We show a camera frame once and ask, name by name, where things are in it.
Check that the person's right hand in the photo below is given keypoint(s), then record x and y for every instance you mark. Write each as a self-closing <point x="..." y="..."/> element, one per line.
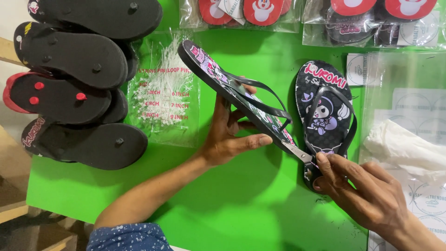
<point x="366" y="195"/>

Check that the person's left hand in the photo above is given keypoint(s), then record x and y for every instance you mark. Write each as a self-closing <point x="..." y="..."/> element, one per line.
<point x="219" y="143"/>

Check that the black printed flip-flop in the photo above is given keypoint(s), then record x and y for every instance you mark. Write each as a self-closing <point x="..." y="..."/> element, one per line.
<point x="197" y="57"/>
<point x="324" y="115"/>

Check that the crumpled white plastic sheet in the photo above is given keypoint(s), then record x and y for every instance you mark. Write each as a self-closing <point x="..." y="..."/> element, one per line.
<point x="400" y="146"/>

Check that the clear bag of loop pins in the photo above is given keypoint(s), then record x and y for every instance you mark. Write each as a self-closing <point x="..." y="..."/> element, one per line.
<point x="163" y="87"/>

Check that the stack of clear labelled bags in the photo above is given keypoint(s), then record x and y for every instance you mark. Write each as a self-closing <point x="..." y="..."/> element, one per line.
<point x="404" y="101"/>

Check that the black flip-flop pink lettering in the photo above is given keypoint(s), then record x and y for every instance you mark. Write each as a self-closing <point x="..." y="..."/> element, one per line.
<point x="94" y="146"/>

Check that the white round-print label card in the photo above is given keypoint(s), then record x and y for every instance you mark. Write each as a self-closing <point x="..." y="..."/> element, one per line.
<point x="359" y="69"/>

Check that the blue speckled sleeve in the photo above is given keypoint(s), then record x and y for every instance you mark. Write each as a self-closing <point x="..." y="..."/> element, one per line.
<point x="129" y="238"/>

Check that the black flip-flop yellow mark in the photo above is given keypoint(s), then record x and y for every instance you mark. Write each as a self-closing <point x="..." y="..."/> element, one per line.
<point x="76" y="57"/>

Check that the bagged red and black flip-flops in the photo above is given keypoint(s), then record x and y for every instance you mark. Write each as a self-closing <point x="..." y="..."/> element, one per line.
<point x="369" y="21"/>

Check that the wooden bench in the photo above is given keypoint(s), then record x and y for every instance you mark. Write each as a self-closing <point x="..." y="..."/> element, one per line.
<point x="21" y="209"/>

